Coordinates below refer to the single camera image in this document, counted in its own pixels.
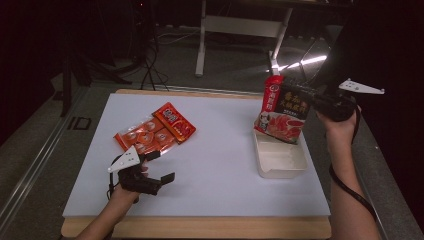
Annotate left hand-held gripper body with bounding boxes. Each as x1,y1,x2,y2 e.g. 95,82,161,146
107,145,163,196

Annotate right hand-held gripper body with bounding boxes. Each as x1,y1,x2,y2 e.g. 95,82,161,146
308,78,385,123

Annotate clear orange multi-pack packet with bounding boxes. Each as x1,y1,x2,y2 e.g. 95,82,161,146
113,116,178,158

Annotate red and black soup-base packet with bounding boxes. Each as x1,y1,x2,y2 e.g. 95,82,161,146
253,74,313,145

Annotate white compartment tray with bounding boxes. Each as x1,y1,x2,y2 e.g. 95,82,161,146
253,128,309,179

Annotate person's left hand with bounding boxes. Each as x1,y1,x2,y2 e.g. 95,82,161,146
111,186,142,204

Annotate person's right hand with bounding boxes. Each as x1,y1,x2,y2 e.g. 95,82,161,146
315,104,363,141

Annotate shiny metal panel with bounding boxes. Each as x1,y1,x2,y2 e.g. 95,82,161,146
299,38,333,83

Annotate small orange-red sauce packet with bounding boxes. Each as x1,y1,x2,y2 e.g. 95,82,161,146
152,101,197,145

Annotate white table mat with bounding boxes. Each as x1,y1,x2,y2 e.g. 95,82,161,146
63,92,332,218

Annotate wooden table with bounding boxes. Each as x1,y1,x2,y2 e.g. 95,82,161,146
60,88,333,240

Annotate black metal stand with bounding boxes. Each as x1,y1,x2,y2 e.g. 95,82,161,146
59,43,133,118

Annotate black rectangular floor frame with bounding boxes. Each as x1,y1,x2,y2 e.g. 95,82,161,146
68,116,92,131

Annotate black floor cables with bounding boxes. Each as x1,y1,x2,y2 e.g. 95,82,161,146
139,43,169,92

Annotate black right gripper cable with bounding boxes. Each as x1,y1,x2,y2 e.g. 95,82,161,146
328,105,379,223

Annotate white desk frame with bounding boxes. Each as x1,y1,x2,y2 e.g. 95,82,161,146
194,0,294,84

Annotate white floor cable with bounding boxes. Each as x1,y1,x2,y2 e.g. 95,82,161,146
156,28,201,46

